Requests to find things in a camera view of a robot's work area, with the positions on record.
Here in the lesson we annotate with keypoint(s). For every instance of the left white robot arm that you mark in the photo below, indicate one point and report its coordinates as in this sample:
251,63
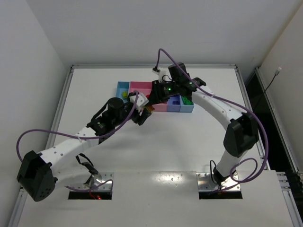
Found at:
65,164

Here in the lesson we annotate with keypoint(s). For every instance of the lime and orange lego stack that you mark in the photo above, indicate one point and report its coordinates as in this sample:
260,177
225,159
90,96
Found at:
150,109

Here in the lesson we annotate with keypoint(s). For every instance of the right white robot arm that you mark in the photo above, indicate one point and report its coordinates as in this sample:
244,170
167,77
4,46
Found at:
241,129

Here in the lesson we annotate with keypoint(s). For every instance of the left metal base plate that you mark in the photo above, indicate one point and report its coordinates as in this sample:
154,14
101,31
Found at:
103,182

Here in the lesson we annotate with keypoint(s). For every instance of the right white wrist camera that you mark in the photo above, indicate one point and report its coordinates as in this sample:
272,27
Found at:
160,72

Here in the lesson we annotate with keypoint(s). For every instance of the green lego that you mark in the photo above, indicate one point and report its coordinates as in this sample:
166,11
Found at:
186,101

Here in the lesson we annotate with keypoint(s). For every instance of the metal base plate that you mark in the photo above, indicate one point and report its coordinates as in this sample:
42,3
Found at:
206,184
103,182

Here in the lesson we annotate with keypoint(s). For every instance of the small pink bin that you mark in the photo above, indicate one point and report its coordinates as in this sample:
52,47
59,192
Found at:
160,107

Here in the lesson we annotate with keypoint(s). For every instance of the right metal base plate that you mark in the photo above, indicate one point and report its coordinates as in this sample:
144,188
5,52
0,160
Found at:
206,184

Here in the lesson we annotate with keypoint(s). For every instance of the lime curved lego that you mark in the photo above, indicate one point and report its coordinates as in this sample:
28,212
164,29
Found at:
124,95

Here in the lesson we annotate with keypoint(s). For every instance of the large pink bin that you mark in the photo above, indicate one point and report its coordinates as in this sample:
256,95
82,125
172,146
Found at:
141,87

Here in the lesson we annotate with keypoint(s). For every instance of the dark blue bin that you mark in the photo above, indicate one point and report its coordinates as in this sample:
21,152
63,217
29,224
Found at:
171,107

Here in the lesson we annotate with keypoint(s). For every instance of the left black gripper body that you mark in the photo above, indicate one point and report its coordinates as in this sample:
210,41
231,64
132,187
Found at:
139,114

